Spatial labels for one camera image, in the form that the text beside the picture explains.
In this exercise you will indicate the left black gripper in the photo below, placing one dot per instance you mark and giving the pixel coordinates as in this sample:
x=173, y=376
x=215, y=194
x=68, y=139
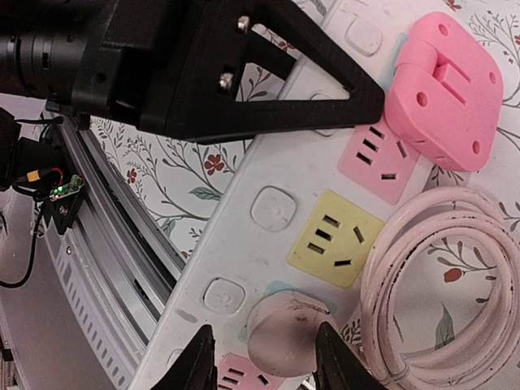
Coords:
x=121, y=60

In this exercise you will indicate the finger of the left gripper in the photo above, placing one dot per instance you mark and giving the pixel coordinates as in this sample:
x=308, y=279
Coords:
x=264, y=81

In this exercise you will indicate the pink plug adapter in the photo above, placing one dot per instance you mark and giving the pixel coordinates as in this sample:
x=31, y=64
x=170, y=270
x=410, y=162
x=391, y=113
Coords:
x=446, y=95

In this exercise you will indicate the floral tablecloth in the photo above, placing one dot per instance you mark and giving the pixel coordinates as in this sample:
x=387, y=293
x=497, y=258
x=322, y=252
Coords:
x=180, y=184

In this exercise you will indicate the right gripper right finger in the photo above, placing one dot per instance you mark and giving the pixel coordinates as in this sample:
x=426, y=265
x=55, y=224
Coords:
x=337, y=366

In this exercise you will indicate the white long power strip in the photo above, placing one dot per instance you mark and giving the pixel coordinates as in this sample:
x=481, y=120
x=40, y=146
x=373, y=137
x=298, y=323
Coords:
x=283, y=252

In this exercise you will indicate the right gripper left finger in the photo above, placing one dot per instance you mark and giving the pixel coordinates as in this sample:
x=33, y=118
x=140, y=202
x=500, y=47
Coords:
x=194, y=369

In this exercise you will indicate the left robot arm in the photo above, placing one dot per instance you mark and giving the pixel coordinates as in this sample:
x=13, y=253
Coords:
x=26, y=37

